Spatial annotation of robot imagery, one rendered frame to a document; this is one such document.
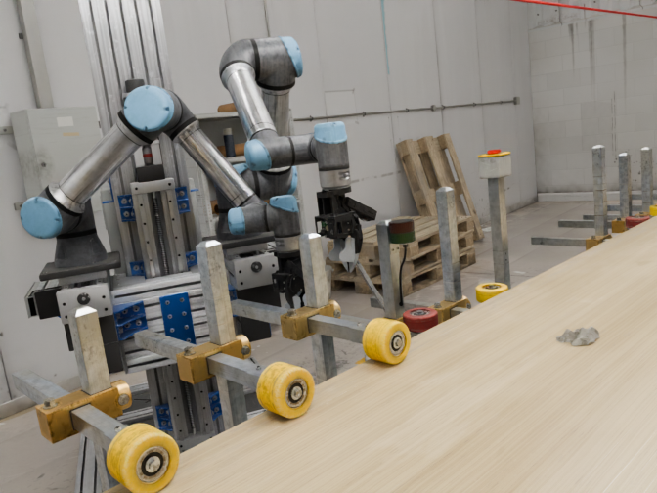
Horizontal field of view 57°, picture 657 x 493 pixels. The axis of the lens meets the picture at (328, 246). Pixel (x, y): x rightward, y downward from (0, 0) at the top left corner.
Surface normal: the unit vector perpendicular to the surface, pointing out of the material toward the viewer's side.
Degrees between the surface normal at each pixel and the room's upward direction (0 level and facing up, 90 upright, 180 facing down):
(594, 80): 90
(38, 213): 94
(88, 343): 90
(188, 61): 90
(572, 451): 0
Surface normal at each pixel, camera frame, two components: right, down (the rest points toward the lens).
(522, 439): -0.11, -0.98
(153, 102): 0.04, 0.11
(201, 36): 0.76, 0.03
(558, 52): -0.64, 0.22
